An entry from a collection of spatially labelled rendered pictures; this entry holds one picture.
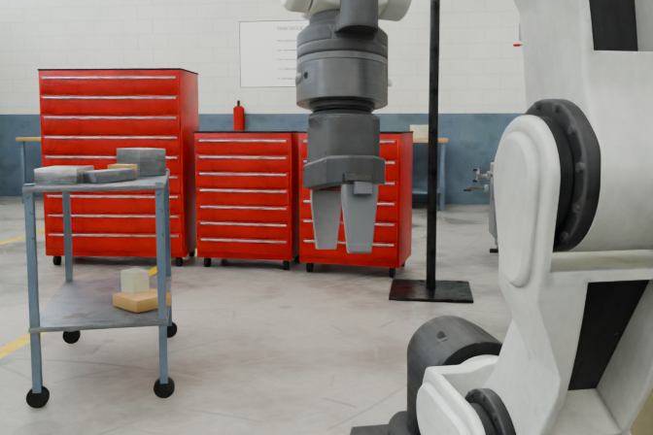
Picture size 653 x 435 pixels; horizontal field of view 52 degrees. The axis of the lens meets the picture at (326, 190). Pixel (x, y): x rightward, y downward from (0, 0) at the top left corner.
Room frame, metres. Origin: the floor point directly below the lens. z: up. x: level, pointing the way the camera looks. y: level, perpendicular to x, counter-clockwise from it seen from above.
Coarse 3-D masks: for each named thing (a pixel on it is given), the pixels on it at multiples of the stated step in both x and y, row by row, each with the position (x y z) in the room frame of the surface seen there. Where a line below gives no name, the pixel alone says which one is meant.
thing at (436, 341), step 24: (432, 336) 0.98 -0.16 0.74; (456, 336) 0.95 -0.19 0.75; (480, 336) 0.94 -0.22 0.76; (408, 360) 1.00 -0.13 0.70; (432, 360) 0.93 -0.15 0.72; (456, 360) 0.90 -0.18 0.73; (408, 384) 0.99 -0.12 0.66; (408, 408) 0.99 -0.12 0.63; (360, 432) 1.03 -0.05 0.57; (384, 432) 1.03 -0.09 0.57; (408, 432) 0.99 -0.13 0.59
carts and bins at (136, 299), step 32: (128, 160) 2.97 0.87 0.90; (160, 160) 2.98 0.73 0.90; (32, 192) 2.43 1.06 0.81; (64, 192) 3.17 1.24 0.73; (160, 192) 2.52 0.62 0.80; (32, 224) 2.43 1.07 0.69; (64, 224) 3.17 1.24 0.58; (160, 224) 2.52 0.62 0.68; (32, 256) 2.43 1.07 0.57; (160, 256) 2.52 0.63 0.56; (32, 288) 2.43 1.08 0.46; (64, 288) 3.02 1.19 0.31; (96, 288) 3.02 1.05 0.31; (128, 288) 2.73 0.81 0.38; (160, 288) 2.52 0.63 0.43; (32, 320) 2.43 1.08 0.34; (64, 320) 2.52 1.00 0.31; (96, 320) 2.52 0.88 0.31; (128, 320) 2.52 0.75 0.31; (160, 320) 2.52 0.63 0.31; (32, 352) 2.43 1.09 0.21; (160, 352) 2.52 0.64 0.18; (32, 384) 2.43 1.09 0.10; (160, 384) 2.52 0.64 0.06
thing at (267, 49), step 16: (240, 32) 9.37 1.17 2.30; (256, 32) 9.33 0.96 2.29; (272, 32) 9.30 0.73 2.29; (288, 32) 9.27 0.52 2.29; (240, 48) 9.37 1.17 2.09; (256, 48) 9.33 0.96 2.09; (272, 48) 9.30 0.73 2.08; (288, 48) 9.27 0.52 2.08; (240, 64) 9.37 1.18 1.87; (256, 64) 9.33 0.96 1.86; (272, 64) 9.30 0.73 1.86; (288, 64) 9.27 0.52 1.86; (240, 80) 9.37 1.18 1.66; (256, 80) 9.34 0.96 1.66; (272, 80) 9.30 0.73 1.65; (288, 80) 9.27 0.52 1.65
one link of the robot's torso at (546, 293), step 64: (512, 128) 0.64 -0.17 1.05; (512, 192) 0.61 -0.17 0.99; (512, 256) 0.61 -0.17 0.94; (576, 256) 0.66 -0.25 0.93; (640, 256) 0.66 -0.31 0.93; (512, 320) 0.71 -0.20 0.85; (576, 320) 0.60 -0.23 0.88; (640, 320) 0.64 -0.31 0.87; (512, 384) 0.71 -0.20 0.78; (576, 384) 0.70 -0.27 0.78; (640, 384) 0.64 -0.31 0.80
